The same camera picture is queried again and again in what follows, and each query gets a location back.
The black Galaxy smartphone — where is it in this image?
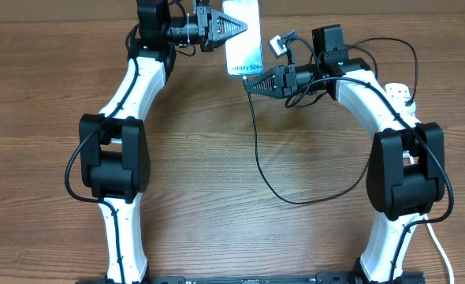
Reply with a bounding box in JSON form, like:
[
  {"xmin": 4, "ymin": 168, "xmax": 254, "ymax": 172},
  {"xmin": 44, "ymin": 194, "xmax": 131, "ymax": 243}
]
[{"xmin": 222, "ymin": 0, "xmax": 263, "ymax": 76}]

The black USB charging cable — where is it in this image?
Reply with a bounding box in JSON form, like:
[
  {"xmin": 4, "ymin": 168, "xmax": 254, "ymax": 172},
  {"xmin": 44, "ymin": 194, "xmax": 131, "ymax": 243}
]
[{"xmin": 241, "ymin": 37, "xmax": 419, "ymax": 206}]

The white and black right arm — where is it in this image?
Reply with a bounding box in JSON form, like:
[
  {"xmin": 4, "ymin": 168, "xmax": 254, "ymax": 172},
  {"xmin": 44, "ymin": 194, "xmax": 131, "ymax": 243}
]
[{"xmin": 244, "ymin": 24, "xmax": 453, "ymax": 283}]

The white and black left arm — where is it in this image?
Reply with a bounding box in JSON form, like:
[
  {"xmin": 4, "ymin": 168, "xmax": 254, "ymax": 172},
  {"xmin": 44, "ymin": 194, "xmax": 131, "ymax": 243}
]
[{"xmin": 71, "ymin": 1, "xmax": 259, "ymax": 283}]

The white USB charger plug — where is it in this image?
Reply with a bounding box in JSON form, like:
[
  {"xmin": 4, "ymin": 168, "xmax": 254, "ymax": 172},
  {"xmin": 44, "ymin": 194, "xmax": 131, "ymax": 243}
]
[{"xmin": 401, "ymin": 100, "xmax": 416, "ymax": 117}]

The white power strip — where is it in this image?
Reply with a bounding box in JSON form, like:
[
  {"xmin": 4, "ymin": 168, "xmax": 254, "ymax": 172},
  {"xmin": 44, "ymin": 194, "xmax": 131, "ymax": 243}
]
[{"xmin": 385, "ymin": 83, "xmax": 420, "ymax": 127}]

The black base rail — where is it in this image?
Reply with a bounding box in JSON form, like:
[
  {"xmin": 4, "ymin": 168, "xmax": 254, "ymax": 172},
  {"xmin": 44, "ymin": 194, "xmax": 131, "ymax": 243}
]
[{"xmin": 75, "ymin": 272, "xmax": 426, "ymax": 284}]

